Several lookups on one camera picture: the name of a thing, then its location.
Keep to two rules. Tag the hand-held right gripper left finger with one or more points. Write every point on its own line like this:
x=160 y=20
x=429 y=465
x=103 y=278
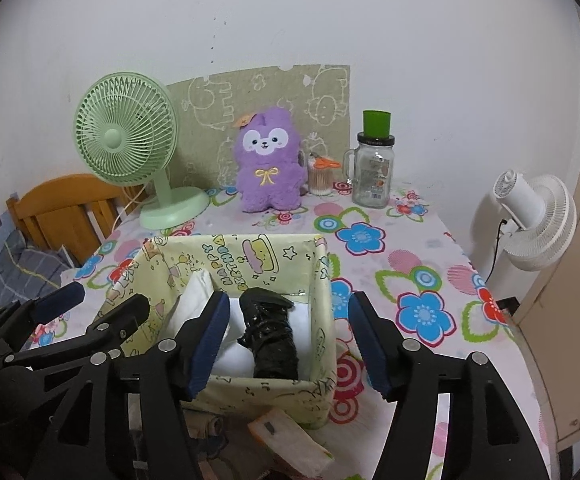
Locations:
x=209 y=342

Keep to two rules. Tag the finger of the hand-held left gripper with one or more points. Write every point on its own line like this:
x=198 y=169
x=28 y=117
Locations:
x=57 y=302
x=122 y=317

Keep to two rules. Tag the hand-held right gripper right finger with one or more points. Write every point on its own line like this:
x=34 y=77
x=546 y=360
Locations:
x=370 y=345

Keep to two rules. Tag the yellow fabric storage box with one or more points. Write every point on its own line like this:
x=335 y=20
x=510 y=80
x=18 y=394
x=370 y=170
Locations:
x=270 y=255

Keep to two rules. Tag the orange tissue packet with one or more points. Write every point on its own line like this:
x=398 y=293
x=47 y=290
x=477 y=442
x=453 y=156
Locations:
x=290 y=440

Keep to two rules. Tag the grey plaid pillow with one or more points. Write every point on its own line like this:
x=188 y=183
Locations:
x=25 y=265

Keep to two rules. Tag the white folded cloth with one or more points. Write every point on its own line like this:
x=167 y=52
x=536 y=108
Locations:
x=195 y=290

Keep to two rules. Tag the black knit sock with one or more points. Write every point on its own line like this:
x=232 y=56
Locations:
x=270 y=340

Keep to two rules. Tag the beige cloth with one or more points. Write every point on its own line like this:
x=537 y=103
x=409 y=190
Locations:
x=205 y=422

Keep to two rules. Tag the floral tablecloth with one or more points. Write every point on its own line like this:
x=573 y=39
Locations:
x=420 y=270

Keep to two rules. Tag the wooden bed headboard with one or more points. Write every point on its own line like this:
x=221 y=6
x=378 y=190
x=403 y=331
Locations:
x=55 y=205

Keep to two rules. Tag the glass jar with green lid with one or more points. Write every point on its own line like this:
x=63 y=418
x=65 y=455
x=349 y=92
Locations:
x=372 y=180

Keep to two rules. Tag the cotton swab jar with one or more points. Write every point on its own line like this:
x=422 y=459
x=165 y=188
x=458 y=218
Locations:
x=320 y=182

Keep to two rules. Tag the purple plush toy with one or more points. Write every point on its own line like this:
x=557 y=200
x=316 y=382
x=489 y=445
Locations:
x=270 y=180

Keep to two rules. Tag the green desk fan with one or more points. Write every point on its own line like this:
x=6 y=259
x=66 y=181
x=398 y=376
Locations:
x=120 y=137

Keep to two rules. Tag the beige wooden door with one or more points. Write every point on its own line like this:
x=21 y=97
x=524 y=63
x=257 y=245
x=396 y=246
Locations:
x=570 y=335

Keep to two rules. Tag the white clip fan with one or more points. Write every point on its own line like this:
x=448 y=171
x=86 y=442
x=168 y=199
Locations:
x=545 y=230

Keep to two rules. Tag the cartoon print felt panel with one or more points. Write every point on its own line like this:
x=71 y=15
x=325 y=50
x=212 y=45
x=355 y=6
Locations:
x=205 y=105

